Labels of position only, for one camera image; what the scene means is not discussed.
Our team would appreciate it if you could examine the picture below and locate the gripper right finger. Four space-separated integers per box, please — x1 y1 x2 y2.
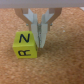
40 8 63 48

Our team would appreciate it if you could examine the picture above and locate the yellow block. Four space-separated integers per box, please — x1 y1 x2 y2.
11 31 39 60

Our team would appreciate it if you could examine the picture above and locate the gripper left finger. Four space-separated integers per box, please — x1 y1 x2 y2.
14 8 43 48

